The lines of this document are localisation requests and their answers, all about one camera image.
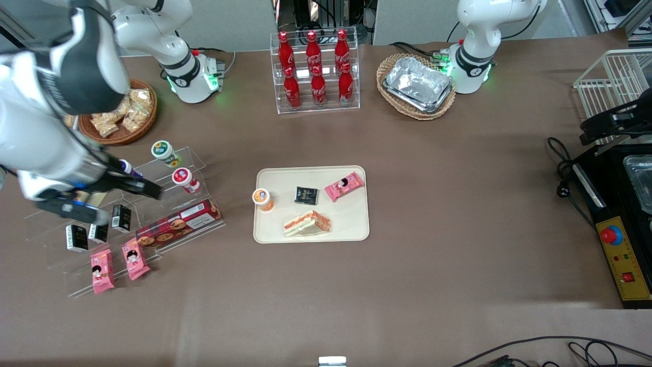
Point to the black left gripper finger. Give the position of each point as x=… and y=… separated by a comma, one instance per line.
x=598, y=139
x=598, y=125

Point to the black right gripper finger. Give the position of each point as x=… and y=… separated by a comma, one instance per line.
x=71, y=211
x=137, y=187

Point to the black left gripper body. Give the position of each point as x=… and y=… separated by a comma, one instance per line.
x=629, y=116

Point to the triangle sandwich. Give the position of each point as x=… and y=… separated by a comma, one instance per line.
x=308, y=223

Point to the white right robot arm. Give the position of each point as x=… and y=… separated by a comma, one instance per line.
x=30, y=137

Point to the aluminium foil tray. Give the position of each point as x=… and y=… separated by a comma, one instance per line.
x=417, y=84

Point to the beige plastic tray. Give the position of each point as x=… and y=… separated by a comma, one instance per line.
x=346, y=219

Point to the blue lid cup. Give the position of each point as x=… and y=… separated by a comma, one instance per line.
x=130, y=169

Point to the small black carton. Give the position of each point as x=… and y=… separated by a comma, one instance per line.
x=121, y=218
x=77, y=238
x=99, y=233

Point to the clear acrylic stepped stand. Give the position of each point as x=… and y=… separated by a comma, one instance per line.
x=168, y=204

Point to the green lid cup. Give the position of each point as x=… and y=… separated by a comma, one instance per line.
x=161, y=149

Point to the red lid cup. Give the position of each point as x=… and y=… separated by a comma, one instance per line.
x=182, y=177

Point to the brown wicker basket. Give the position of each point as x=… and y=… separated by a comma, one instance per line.
x=122, y=137

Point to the red cookie box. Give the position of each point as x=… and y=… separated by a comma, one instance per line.
x=178, y=224

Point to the steel pan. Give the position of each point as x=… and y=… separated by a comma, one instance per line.
x=641, y=181

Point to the black machine housing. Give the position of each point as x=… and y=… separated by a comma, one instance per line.
x=611, y=204

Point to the pink snack packet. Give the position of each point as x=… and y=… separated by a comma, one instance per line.
x=344, y=186
x=134, y=260
x=102, y=272

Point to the clear bag of snacks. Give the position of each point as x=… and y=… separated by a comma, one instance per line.
x=105, y=125
x=141, y=97
x=135, y=118
x=124, y=108

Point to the yellow control panel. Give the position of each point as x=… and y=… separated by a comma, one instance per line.
x=626, y=260

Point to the orange lid cup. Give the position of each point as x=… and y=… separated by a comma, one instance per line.
x=262, y=198

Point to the black snack packet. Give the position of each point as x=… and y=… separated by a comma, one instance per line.
x=306, y=195

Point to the red cola bottle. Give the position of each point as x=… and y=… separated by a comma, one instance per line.
x=312, y=50
x=292, y=92
x=285, y=51
x=346, y=85
x=319, y=89
x=341, y=50

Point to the light wicker basket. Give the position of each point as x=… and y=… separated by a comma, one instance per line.
x=407, y=114

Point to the clear acrylic bottle rack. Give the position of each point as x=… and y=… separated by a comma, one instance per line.
x=328, y=108

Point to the black equipment rack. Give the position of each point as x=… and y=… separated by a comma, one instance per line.
x=310, y=10

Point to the small white device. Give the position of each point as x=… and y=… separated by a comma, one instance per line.
x=332, y=361

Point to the aluminium frame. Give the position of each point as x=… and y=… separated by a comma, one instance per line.
x=636, y=15

